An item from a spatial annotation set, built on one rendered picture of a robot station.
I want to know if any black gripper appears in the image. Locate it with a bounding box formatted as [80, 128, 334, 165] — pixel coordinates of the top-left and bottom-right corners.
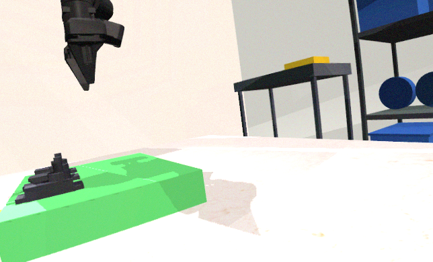
[61, 0, 107, 91]

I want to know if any black micro servo with orange cable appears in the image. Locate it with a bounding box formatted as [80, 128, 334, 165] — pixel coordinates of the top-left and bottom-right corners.
[28, 152, 77, 183]

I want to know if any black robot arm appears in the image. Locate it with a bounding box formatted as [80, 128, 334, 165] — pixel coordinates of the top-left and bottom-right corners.
[78, 0, 124, 48]

